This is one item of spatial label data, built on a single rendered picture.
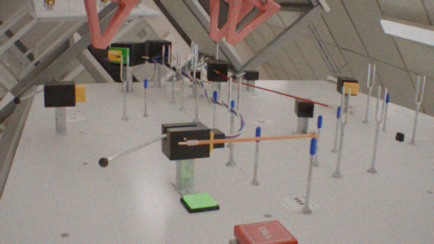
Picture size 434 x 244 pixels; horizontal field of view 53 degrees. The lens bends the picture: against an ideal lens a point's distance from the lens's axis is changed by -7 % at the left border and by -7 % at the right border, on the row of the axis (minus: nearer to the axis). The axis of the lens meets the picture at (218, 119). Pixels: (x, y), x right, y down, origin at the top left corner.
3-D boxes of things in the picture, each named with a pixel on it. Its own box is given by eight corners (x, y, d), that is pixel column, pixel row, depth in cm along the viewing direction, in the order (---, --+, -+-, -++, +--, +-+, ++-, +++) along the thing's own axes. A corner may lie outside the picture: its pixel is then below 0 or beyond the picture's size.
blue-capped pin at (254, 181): (247, 182, 67) (251, 125, 65) (256, 181, 68) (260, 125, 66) (252, 186, 66) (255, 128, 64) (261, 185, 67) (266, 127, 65)
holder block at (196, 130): (161, 151, 64) (161, 123, 63) (199, 148, 66) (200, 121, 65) (169, 160, 60) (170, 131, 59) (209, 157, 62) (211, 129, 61)
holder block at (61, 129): (17, 130, 88) (14, 82, 86) (76, 128, 92) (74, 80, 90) (14, 137, 84) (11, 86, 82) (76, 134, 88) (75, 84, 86)
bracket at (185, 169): (171, 183, 66) (171, 150, 65) (187, 181, 67) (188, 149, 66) (181, 195, 62) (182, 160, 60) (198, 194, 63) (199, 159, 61)
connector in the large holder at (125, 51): (129, 63, 126) (129, 47, 125) (124, 64, 123) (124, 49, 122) (111, 62, 127) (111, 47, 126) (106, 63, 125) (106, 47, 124)
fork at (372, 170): (380, 173, 73) (390, 87, 69) (371, 174, 72) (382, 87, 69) (373, 169, 75) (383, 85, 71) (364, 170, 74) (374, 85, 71)
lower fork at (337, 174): (344, 177, 70) (354, 88, 67) (335, 179, 70) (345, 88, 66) (338, 173, 72) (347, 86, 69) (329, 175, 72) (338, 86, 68)
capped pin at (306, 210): (298, 211, 58) (306, 130, 55) (304, 208, 59) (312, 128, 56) (307, 215, 57) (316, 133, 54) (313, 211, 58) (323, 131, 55)
